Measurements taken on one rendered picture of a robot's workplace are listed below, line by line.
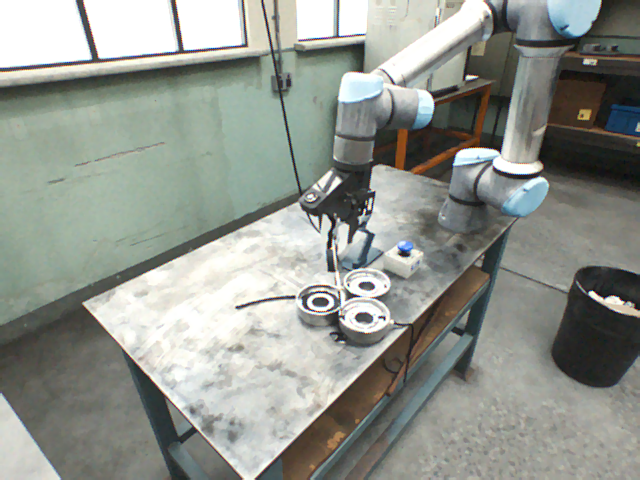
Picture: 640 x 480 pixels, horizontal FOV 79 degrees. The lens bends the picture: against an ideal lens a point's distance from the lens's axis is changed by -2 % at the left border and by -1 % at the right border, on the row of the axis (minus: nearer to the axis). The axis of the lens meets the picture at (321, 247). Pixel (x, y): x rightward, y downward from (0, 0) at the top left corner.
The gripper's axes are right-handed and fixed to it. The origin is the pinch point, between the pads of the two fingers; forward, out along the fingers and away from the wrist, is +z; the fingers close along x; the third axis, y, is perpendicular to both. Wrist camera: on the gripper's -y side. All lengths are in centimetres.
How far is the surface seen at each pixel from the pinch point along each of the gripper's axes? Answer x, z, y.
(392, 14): 127, -63, 196
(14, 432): 28, 33, -57
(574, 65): 39, -46, 337
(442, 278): -14.9, 9.4, 26.4
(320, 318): -4.5, 11.1, -7.2
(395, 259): -4.7, 6.1, 19.4
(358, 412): -13.4, 38.1, 0.7
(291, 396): -12.3, 16.0, -22.5
